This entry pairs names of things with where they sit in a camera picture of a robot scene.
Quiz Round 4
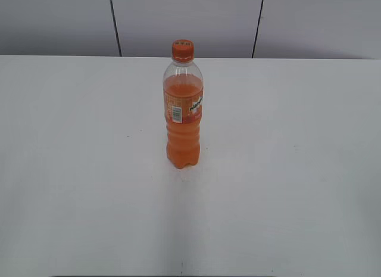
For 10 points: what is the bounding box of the orange bottle cap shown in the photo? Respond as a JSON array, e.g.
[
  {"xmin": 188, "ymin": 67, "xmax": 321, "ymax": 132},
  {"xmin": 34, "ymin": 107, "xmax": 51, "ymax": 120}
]
[{"xmin": 171, "ymin": 39, "xmax": 194, "ymax": 63}]

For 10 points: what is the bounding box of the orange soda bottle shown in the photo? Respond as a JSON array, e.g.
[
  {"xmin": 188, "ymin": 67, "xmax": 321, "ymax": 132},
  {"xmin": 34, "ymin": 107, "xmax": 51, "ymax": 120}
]
[{"xmin": 163, "ymin": 61, "xmax": 204, "ymax": 169}]

